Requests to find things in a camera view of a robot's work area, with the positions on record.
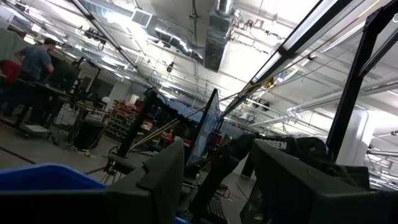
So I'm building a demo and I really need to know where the black waste bin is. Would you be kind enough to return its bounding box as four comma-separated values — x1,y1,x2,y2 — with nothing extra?
73,119,106,151

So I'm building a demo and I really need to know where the dark workshop desk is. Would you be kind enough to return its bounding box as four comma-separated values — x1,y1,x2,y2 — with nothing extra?
12,79,111,139

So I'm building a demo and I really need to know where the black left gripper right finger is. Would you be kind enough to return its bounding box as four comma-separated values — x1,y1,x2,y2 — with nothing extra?
239,139,398,224

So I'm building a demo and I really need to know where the black diagonal frame bar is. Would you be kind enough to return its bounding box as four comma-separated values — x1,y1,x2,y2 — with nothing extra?
70,0,160,91

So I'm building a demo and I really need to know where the blue ribbed plastic bin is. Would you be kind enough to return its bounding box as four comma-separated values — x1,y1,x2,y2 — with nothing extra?
0,163,106,192

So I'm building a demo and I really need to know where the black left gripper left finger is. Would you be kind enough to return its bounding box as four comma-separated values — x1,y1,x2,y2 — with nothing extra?
0,136,185,224

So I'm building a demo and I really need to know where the black computer monitor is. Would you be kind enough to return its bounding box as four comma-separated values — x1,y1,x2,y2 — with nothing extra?
46,55,81,91

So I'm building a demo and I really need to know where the long overhead light bar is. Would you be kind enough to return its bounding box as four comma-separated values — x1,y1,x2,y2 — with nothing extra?
219,0,368,121

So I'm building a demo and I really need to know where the shelf with red parts bins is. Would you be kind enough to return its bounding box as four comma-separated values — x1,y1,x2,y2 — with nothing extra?
104,99,149,142

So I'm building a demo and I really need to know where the black frame post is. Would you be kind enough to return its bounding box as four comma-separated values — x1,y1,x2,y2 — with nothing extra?
325,0,398,160
115,89,158,159

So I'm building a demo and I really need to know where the metal ceiling air duct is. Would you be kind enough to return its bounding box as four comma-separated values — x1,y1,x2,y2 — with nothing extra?
203,0,238,73

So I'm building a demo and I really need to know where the blue-faced flat panel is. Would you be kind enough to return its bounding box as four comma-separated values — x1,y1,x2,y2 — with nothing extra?
185,88,222,167

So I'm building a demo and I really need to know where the person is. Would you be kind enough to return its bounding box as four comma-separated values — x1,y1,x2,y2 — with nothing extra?
4,37,58,118
0,58,22,110

